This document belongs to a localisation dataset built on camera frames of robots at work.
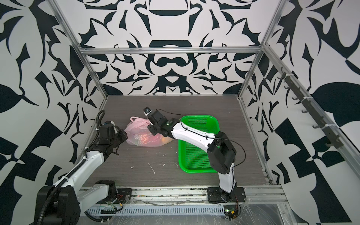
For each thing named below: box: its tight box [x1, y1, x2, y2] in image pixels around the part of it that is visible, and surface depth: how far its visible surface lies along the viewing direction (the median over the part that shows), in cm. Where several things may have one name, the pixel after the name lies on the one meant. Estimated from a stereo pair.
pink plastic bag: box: [124, 116, 174, 147], surface depth 88 cm
